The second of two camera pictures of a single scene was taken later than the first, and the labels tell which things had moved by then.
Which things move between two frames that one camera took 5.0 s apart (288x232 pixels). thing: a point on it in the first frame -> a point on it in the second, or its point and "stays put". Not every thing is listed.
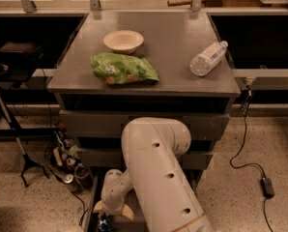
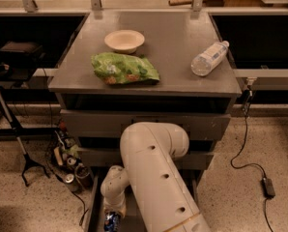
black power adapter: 267,188 stays put
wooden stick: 179,2 stays put
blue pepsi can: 102,222 -> 112,221
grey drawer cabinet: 117,66 stays put
